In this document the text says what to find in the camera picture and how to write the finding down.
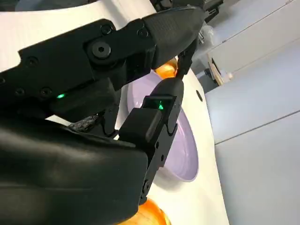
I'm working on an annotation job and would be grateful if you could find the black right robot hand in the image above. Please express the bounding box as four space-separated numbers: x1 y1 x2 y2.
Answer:
0 7 206 225

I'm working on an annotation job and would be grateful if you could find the orange white toy bread roll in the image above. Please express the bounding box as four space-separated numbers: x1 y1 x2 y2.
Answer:
121 198 173 225
155 58 179 80

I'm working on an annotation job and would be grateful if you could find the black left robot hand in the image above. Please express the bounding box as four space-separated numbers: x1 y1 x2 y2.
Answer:
174 0 225 80

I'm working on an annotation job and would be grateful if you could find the lilac plate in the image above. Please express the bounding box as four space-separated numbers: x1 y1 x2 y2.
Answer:
126 71 199 183

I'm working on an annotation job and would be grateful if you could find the white background cabinet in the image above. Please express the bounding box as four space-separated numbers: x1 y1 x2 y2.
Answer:
206 0 300 87

